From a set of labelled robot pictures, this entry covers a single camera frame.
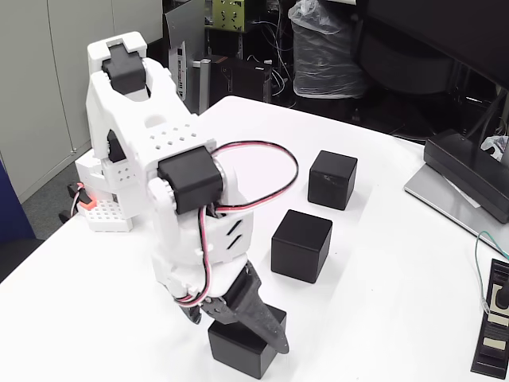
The grey metal post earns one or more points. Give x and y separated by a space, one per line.
204 79

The silver monitor stand base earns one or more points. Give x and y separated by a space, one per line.
433 195

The yellow-green panel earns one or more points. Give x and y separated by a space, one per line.
228 16

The grey computer tower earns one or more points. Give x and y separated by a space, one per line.
187 24

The black office chair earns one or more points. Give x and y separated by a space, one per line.
397 67

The black cube with scratch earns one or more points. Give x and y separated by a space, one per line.
332 179

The black computer case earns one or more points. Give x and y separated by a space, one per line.
242 79

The white crumpled bag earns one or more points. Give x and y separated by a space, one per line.
495 145

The black box on stand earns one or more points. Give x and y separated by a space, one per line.
469 179

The bin with clear plastic bag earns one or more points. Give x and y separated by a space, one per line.
322 59

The grey metal cabinet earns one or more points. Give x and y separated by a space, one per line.
32 59

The blue partition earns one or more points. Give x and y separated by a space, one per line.
12 215

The black slotted holder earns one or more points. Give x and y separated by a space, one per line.
483 358

